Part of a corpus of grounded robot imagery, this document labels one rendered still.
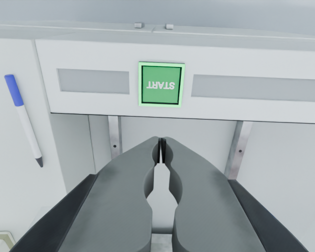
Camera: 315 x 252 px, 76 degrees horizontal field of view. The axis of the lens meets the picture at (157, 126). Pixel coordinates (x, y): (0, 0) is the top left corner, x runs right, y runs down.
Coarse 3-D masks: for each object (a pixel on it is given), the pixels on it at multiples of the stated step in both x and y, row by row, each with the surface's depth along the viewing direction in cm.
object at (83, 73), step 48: (48, 48) 24; (96, 48) 24; (144, 48) 24; (192, 48) 24; (240, 48) 24; (288, 48) 25; (48, 96) 27; (96, 96) 27; (192, 96) 27; (240, 96) 27; (288, 96) 27
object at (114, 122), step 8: (112, 120) 40; (120, 120) 44; (112, 128) 41; (120, 128) 44; (112, 136) 42; (120, 136) 44; (112, 144) 43; (120, 144) 45; (112, 152) 44; (120, 152) 45
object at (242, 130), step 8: (240, 128) 41; (248, 128) 41; (240, 136) 42; (248, 136) 42; (232, 144) 45; (240, 144) 43; (232, 152) 45; (240, 152) 44; (232, 160) 45; (240, 160) 45; (232, 168) 46; (232, 176) 47
